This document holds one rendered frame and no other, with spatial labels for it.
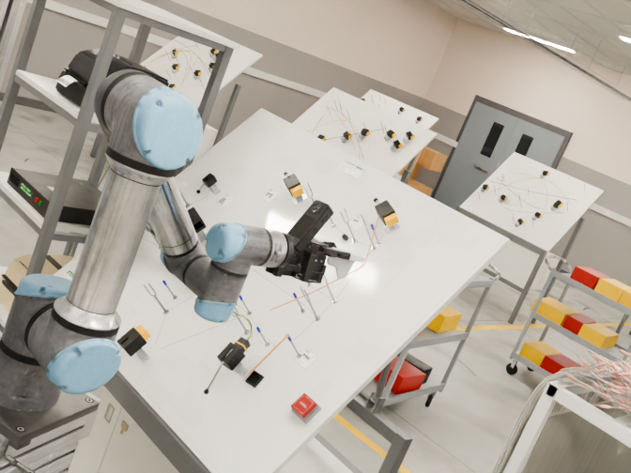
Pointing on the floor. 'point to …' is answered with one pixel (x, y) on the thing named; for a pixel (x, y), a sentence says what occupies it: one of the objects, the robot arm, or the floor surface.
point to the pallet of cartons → (432, 160)
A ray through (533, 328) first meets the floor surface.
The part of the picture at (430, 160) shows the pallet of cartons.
